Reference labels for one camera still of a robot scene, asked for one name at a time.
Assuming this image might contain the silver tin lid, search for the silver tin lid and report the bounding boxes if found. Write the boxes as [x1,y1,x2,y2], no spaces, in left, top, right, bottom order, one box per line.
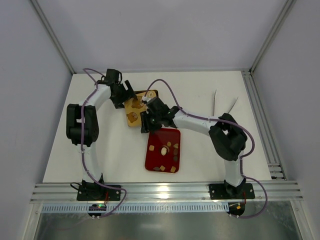
[124,90,147,127]

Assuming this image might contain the metal tongs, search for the metal tongs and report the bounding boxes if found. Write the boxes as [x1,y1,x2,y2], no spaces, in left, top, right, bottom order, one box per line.
[212,89,239,117]

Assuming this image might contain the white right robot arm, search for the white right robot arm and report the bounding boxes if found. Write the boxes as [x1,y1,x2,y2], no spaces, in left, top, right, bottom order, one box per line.
[140,96,248,198]

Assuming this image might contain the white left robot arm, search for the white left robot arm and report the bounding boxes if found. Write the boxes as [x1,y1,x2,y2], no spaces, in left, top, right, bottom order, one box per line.
[66,69,137,202]

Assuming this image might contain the white figurine chocolate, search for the white figurine chocolate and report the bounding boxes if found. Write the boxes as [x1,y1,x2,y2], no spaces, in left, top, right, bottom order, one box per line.
[160,147,167,156]

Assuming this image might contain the tan square corner chocolate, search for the tan square corner chocolate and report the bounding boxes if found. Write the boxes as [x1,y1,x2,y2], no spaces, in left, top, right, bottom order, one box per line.
[170,166,176,173]

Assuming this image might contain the red rectangular tin tray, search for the red rectangular tin tray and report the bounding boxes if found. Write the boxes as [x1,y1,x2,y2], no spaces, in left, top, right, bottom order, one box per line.
[144,128,181,174]

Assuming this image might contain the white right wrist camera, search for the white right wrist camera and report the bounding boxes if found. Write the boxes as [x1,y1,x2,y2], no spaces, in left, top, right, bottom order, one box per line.
[141,96,152,104]

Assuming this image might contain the slotted cable duct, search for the slotted cable duct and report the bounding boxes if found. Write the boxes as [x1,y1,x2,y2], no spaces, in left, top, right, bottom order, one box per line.
[41,202,229,214]

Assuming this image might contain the aluminium mounting rail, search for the aluminium mounting rail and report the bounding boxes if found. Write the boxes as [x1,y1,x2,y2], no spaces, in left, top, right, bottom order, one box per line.
[30,180,303,203]

